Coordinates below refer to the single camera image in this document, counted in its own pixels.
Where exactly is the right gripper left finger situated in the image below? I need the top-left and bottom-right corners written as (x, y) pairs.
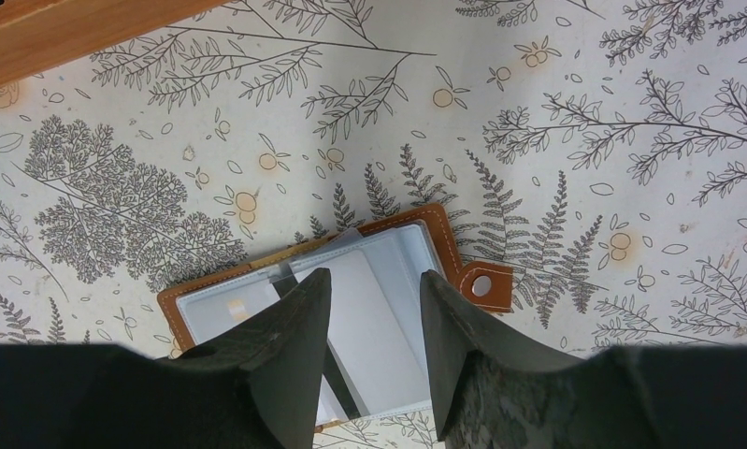
top-left (0, 268), bottom-right (332, 448)

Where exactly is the brown leather card holder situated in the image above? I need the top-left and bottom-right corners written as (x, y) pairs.
top-left (157, 203), bottom-right (513, 428)

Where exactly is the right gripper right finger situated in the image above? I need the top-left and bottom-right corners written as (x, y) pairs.
top-left (420, 270), bottom-right (747, 448)

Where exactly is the orange wooden compartment tray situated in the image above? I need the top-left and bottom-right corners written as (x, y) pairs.
top-left (0, 0), bottom-right (223, 86)

